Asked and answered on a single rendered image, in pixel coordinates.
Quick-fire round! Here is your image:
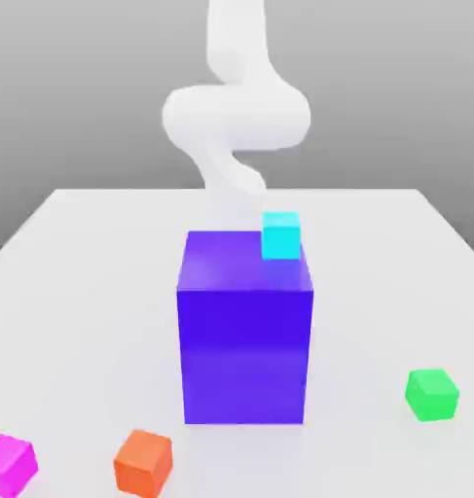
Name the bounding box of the small cyan cube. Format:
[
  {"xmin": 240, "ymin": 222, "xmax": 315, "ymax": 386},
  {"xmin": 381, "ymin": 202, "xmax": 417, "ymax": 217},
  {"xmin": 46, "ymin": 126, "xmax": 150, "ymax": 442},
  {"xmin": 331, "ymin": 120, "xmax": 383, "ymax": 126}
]
[{"xmin": 260, "ymin": 210, "xmax": 302, "ymax": 261}]

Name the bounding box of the small orange cube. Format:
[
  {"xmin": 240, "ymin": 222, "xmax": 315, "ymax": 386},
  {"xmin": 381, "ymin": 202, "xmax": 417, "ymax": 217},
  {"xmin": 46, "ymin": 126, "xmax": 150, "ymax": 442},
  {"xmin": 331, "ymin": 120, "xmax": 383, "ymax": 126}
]
[{"xmin": 112, "ymin": 428, "xmax": 174, "ymax": 498}]

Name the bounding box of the small green cube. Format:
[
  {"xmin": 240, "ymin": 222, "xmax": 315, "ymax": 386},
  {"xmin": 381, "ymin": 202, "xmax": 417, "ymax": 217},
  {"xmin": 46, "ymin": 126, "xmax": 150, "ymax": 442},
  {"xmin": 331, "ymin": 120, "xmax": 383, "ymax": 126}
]
[{"xmin": 404, "ymin": 368, "xmax": 461, "ymax": 423}]

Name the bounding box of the small magenta cube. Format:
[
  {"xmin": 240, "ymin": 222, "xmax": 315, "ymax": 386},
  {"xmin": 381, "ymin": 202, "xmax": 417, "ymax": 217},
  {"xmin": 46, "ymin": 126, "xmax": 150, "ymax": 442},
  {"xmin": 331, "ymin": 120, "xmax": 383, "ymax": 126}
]
[{"xmin": 0, "ymin": 433, "xmax": 40, "ymax": 498}]

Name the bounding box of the large purple box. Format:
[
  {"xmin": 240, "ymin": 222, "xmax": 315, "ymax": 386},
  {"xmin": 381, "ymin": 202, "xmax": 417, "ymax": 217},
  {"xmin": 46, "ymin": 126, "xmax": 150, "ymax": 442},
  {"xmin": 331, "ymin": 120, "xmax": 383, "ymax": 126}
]
[{"xmin": 175, "ymin": 230, "xmax": 314, "ymax": 426}]

